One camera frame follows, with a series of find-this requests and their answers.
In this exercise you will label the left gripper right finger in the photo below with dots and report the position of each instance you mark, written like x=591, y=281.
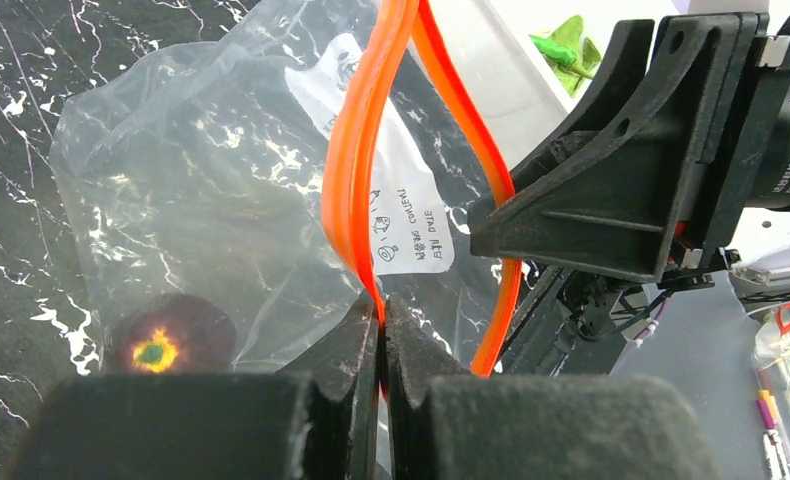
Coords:
x=447, y=423

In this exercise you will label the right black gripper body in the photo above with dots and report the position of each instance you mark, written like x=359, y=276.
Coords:
x=729, y=169

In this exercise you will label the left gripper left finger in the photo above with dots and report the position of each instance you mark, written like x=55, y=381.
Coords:
x=315, y=418

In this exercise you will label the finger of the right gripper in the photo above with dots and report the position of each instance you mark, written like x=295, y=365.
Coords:
x=593, y=195

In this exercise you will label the dark red apple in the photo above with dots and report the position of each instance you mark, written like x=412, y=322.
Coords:
x=172, y=333

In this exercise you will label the clear zip top bag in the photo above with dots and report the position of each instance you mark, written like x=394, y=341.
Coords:
x=200, y=170

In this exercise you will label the green chili pepper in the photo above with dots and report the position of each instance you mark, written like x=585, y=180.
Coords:
x=565, y=57

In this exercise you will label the white plastic bin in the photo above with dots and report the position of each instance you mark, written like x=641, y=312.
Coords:
x=509, y=81

